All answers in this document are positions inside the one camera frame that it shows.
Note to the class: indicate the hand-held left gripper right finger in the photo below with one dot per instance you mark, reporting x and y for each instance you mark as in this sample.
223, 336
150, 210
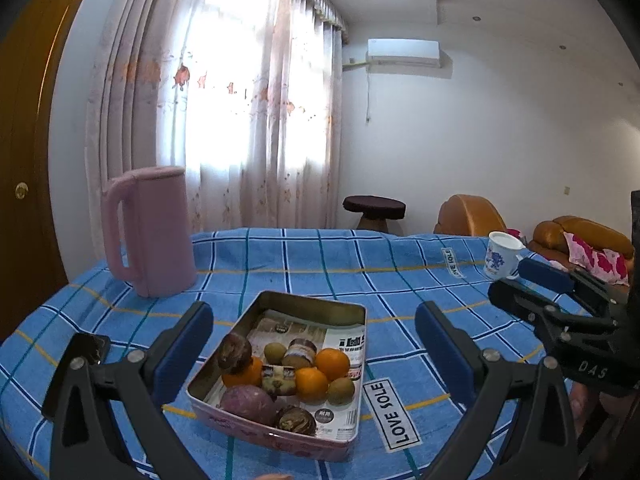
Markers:
445, 355

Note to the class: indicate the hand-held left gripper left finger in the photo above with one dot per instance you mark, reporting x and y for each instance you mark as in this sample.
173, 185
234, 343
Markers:
182, 355

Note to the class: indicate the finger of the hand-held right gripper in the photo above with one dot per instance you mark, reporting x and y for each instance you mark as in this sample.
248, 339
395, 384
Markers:
545, 274
520, 300

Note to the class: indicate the dark brown round fruit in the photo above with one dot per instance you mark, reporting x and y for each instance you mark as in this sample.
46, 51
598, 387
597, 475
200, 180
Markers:
235, 350
295, 420

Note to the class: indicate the purple sweet potato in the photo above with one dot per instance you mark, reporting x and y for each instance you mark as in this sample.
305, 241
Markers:
248, 403

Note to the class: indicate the green kiwi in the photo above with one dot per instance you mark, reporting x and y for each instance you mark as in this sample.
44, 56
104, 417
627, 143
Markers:
341, 391
274, 351

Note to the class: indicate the cut brown fruit piece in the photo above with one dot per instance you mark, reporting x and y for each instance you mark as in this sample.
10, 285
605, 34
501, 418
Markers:
280, 380
300, 352

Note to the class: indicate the large orange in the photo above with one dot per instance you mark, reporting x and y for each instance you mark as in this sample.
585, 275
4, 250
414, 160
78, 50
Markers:
332, 362

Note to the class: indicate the rectangular metal tin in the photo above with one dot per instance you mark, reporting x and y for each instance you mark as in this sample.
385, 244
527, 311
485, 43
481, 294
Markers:
300, 305

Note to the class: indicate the person's right hand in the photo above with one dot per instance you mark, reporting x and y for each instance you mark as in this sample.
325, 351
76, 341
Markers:
582, 402

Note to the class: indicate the orange leather sofa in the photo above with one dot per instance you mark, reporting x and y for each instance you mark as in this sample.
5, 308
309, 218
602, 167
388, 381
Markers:
550, 235

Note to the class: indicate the white mug with blue print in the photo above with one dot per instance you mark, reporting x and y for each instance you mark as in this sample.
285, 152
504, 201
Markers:
500, 257

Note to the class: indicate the pink floral cushion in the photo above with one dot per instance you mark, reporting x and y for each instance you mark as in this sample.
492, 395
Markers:
597, 257

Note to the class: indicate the black smartphone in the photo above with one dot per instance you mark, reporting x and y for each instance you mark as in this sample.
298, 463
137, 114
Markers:
97, 347

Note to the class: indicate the blue checked tablecloth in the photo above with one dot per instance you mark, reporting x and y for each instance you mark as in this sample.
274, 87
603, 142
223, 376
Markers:
390, 265

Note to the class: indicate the pink electric kettle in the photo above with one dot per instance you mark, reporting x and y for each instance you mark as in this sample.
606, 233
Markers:
155, 230

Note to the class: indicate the dark round stool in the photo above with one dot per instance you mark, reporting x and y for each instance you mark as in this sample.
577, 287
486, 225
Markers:
375, 205

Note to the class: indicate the brass door knob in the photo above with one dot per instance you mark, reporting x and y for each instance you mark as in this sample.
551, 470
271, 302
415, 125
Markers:
22, 190

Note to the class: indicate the floral sheer curtain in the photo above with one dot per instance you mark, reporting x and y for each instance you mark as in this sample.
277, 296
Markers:
225, 110

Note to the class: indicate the white air conditioner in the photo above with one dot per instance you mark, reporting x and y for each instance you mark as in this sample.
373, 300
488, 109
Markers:
404, 51

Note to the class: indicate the wooden door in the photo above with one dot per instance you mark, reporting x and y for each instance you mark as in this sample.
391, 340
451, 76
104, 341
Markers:
30, 110

